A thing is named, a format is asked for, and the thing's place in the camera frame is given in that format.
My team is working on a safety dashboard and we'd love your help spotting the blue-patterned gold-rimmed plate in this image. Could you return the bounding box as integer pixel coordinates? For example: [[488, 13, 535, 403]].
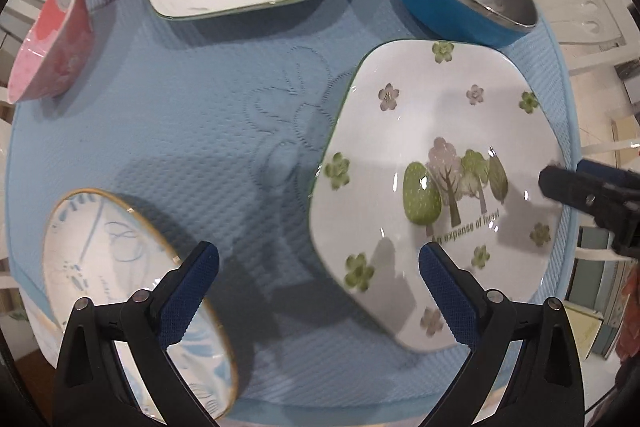
[[41, 188, 240, 423]]

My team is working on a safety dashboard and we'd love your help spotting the pink ceramic bowl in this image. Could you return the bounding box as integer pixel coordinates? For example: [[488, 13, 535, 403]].
[[7, 0, 95, 104]]

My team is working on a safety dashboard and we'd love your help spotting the light blue textured mat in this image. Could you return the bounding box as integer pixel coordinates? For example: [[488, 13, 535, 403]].
[[5, 0, 583, 413]]

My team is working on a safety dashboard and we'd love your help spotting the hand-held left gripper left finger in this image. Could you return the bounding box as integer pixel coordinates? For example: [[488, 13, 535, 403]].
[[54, 242, 236, 427]]

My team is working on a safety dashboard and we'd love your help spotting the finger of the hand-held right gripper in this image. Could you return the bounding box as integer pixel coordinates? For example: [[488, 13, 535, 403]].
[[539, 164, 640, 258], [577, 159, 640, 188]]

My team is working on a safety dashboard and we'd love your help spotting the cream box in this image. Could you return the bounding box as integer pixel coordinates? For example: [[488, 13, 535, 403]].
[[564, 299, 618, 360]]

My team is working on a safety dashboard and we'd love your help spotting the red cloth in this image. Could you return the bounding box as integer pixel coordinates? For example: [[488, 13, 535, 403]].
[[614, 264, 640, 360]]

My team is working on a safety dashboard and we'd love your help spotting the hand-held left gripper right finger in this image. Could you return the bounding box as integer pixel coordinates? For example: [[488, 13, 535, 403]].
[[418, 242, 586, 427]]

